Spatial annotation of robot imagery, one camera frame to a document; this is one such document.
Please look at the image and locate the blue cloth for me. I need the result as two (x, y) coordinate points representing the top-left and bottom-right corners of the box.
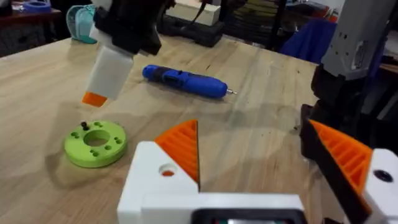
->
(279, 17), (338, 65)

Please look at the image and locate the teal tape dispenser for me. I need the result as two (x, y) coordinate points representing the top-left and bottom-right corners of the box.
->
(65, 4), (98, 45)

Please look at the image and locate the green disc with holes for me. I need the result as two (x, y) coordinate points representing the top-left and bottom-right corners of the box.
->
(63, 120), (128, 169)

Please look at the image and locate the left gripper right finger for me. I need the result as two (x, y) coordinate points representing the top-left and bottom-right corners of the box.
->
(302, 119), (398, 224)

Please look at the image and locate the black tool case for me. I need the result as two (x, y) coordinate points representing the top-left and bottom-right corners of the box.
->
(156, 14), (225, 49)

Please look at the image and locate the white box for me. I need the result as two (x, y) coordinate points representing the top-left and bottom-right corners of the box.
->
(165, 0), (222, 27)

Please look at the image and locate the blue electric screwdriver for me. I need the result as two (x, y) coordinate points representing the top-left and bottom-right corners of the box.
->
(142, 64), (238, 100)

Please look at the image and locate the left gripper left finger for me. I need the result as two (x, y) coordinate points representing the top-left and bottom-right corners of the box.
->
(117, 119), (200, 224)

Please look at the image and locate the blue tape roll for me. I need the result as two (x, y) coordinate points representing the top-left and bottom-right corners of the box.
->
(22, 1), (52, 14)

